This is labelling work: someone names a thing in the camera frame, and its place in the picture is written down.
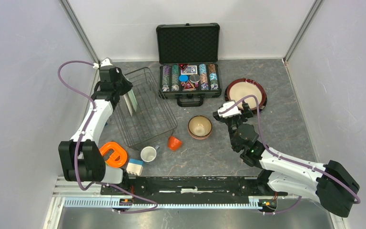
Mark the white plate teal rim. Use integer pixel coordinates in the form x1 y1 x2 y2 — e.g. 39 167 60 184
123 94 134 116

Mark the mint green flower plate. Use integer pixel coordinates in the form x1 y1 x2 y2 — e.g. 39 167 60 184
128 89 138 112

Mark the dark brown bottom plate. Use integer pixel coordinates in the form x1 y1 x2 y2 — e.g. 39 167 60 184
224 79 268 113

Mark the tan ceramic bowl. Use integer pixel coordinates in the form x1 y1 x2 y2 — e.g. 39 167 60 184
188 115 213 140

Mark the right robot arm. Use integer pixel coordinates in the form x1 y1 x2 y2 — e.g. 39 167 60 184
213 101 360 218

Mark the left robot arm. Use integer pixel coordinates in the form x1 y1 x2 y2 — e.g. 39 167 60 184
58 66 132 183

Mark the orange small cup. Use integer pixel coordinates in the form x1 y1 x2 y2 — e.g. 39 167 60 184
167 136 183 151

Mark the silver round dealer button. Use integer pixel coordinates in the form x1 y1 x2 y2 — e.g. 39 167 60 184
189 74 201 83

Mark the blue round chip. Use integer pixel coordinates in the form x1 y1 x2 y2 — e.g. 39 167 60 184
178 74 189 83

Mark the orange tape dispenser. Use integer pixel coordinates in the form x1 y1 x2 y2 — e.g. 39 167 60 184
100 142 128 168

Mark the white mug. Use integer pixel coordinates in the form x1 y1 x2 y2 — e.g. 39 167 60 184
140 146 160 163

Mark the black poker chip case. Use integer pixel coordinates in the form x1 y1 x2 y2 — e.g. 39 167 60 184
156 23 222 107

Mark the blue white toy block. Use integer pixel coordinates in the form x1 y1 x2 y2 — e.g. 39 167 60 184
126 158 144 176

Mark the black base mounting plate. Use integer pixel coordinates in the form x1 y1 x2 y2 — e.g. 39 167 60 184
119 176 288 204

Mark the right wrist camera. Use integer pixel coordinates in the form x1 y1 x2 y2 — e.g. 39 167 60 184
217 100 242 118

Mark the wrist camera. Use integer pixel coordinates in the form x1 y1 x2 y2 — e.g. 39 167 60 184
217 100 242 118
93 58 114 70

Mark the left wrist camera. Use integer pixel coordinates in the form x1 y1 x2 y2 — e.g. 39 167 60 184
93 58 114 70

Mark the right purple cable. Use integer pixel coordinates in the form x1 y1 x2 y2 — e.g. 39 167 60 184
217 94 361 216

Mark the black wire dish rack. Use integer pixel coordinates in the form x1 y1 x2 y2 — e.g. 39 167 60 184
100 67 178 150

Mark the white cable duct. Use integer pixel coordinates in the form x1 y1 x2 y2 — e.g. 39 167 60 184
64 197 262 210

